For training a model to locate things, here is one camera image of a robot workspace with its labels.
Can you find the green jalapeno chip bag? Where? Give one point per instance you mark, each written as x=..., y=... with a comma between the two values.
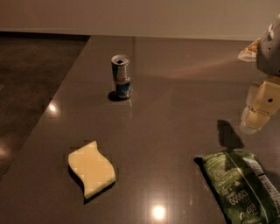
x=241, y=187

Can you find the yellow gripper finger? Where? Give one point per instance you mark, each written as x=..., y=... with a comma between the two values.
x=263, y=101
x=249, y=53

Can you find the yellow wavy sponge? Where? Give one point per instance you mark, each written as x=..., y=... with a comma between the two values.
x=92, y=168

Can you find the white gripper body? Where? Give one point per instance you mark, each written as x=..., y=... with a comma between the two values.
x=269, y=53

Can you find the redbull can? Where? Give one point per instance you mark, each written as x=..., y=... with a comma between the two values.
x=121, y=76

